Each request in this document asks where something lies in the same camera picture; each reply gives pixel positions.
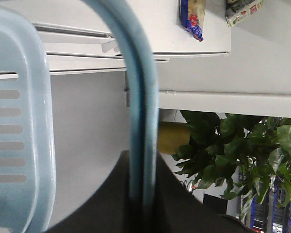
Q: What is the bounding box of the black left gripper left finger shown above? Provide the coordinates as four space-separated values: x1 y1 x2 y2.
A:
47 150 141 233

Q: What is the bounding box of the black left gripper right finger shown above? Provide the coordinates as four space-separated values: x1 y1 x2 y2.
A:
151 154 253 233

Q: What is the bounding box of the light blue plastic basket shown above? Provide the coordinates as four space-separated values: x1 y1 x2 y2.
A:
0 0 159 233

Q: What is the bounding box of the black monitor on stand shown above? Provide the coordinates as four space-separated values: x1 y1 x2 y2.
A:
203 194 228 214

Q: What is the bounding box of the yellow plant pot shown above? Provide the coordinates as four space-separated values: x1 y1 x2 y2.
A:
158 122 190 154

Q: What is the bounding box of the potted green plant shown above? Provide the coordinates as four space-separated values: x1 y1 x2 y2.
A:
172 110 291 219

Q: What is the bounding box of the white supermarket shelving unit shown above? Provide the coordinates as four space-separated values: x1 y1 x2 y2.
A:
0 0 291 117

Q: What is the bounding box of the blue snack bag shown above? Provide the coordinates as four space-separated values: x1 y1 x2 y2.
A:
180 0 206 42

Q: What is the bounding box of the cream printed snack box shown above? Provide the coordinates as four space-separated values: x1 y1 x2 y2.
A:
226 0 264 27

